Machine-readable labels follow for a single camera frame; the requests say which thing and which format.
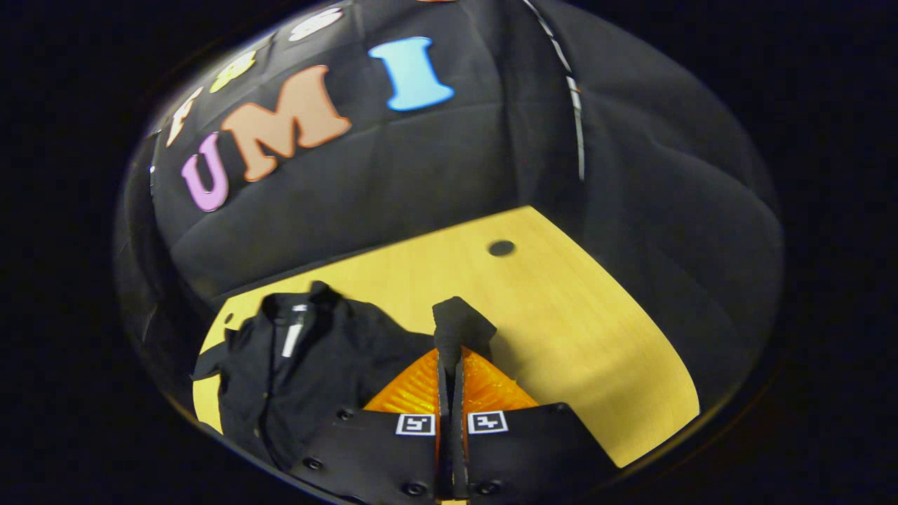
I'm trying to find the black shirt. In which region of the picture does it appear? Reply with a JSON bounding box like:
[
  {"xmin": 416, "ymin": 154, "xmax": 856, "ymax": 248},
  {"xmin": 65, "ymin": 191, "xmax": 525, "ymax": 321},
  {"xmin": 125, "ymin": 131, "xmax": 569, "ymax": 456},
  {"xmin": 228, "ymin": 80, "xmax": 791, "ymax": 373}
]
[{"xmin": 191, "ymin": 281, "xmax": 499, "ymax": 472}]

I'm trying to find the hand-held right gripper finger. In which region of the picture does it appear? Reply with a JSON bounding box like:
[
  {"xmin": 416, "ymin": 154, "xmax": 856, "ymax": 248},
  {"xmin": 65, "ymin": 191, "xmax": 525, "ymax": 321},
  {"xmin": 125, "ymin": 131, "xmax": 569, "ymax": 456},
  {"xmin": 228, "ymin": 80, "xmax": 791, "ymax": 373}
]
[
  {"xmin": 453, "ymin": 347, "xmax": 618, "ymax": 500},
  {"xmin": 291, "ymin": 349, "xmax": 453, "ymax": 502}
]

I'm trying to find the black backdrop cloth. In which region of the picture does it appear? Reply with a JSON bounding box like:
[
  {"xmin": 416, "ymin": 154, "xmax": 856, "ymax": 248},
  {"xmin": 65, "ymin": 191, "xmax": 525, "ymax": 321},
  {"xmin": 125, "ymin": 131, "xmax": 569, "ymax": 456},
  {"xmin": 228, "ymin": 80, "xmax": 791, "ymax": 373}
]
[{"xmin": 116, "ymin": 0, "xmax": 783, "ymax": 436}]

